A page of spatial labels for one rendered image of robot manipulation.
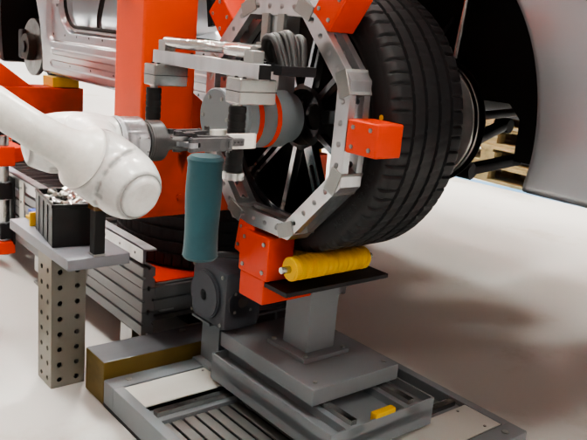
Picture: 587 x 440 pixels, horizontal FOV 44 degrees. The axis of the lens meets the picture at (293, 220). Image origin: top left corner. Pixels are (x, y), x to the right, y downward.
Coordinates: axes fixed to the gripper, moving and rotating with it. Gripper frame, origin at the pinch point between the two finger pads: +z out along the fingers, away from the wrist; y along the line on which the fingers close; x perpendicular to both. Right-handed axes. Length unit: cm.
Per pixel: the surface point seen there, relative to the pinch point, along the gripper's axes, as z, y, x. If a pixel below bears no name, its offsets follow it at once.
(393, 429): 44, 14, -71
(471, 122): 70, 4, 3
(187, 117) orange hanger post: 22, -54, -3
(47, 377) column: -10, -71, -81
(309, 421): 23, 6, -66
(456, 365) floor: 111, -18, -83
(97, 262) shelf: -6, -48, -39
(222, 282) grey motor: 24, -35, -45
